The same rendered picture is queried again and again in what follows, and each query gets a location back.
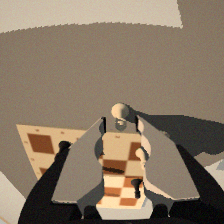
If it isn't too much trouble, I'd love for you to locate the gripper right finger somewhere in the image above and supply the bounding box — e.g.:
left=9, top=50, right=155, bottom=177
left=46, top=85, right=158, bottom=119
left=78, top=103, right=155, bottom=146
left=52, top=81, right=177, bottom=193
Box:
left=135, top=115, right=224, bottom=224

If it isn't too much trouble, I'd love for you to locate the black pawn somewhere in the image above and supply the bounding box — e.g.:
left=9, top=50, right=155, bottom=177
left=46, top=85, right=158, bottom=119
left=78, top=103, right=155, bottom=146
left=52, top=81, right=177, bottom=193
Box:
left=131, top=179, right=141, bottom=199
left=54, top=141, right=71, bottom=160

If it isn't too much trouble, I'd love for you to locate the chessboard with pieces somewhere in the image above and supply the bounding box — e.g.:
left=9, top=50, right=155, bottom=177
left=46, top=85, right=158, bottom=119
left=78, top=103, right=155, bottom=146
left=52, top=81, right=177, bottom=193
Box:
left=16, top=122, right=145, bottom=209

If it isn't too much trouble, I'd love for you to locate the white pawn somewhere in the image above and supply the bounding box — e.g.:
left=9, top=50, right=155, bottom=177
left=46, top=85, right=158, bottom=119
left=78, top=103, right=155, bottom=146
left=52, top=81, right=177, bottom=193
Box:
left=136, top=148, right=146, bottom=170

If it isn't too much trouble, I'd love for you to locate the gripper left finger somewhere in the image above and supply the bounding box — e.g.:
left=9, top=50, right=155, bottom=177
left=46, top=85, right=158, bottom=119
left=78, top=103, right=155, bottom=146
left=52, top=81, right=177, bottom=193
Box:
left=17, top=117, right=106, bottom=224

